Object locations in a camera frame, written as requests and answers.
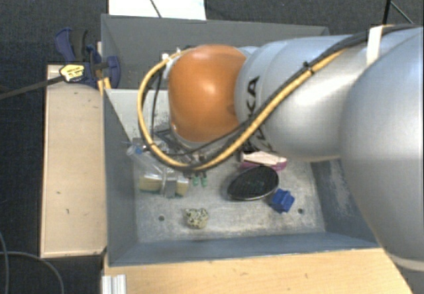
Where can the pink and white packet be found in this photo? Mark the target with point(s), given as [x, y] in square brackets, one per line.
[265, 160]

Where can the clear plastic bottle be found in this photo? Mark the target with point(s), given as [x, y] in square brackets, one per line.
[143, 156]

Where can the beige sponge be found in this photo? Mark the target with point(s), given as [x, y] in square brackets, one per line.
[149, 183]

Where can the speckled yellow stone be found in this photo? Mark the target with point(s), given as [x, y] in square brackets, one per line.
[196, 218]

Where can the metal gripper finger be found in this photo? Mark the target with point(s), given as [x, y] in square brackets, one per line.
[169, 187]

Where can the pale wood board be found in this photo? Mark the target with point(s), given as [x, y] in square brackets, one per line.
[73, 170]

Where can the blue block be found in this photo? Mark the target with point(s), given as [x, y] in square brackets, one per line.
[281, 200]

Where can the grey metal bin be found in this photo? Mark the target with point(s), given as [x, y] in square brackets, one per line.
[232, 220]

